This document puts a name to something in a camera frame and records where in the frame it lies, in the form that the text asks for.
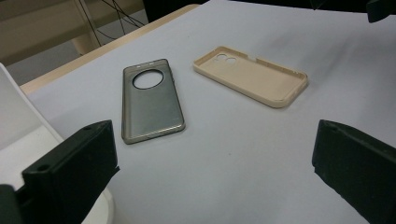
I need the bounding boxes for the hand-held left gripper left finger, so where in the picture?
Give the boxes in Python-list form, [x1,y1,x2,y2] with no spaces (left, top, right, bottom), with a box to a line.
[21,119,120,224]

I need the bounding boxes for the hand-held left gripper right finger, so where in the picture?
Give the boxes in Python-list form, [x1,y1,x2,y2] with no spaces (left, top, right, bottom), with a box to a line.
[312,119,396,224]

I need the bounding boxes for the white plastic bin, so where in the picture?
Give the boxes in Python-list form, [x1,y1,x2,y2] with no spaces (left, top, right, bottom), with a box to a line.
[0,62,116,224]

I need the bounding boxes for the grey translucent phone case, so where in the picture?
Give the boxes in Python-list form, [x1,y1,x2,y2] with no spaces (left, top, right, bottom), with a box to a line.
[120,58,187,146]

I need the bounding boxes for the beige phone case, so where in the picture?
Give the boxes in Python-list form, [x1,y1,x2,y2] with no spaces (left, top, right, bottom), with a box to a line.
[192,46,309,109]

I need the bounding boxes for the light wooden table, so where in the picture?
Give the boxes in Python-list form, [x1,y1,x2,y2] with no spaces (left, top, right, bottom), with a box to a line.
[19,3,200,96]

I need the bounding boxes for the tangled black floor cables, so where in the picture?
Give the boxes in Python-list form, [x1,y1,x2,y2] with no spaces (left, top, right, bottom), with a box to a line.
[78,0,148,48]

